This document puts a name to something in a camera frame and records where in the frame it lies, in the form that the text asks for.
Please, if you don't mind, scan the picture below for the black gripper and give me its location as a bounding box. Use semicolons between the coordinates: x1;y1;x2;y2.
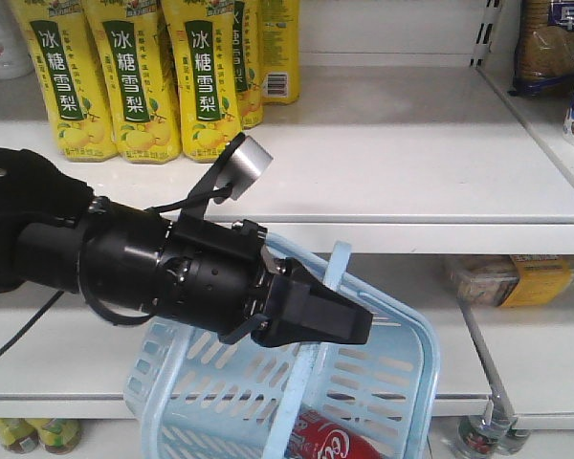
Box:
13;197;373;346

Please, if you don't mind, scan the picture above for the red coca-cola aluminium bottle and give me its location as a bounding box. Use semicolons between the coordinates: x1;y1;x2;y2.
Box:
286;406;383;459

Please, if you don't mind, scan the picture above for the light blue plastic basket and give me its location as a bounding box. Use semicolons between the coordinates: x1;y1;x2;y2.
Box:
123;234;440;458

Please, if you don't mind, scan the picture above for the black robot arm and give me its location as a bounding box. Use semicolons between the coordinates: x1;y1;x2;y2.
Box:
0;147;372;347

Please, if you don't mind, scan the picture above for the white metal shelf unit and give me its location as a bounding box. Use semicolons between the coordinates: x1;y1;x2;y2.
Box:
0;1;574;425

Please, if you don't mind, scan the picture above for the clear plastic snack box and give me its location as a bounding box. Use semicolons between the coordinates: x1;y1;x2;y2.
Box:
443;254;574;307

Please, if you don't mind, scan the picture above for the yellow pear drink bottle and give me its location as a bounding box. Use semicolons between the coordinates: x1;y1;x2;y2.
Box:
82;1;182;164
8;1;118;162
162;1;242;163

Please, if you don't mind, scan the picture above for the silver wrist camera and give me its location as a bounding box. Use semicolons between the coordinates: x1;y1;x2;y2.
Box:
179;133;274;226

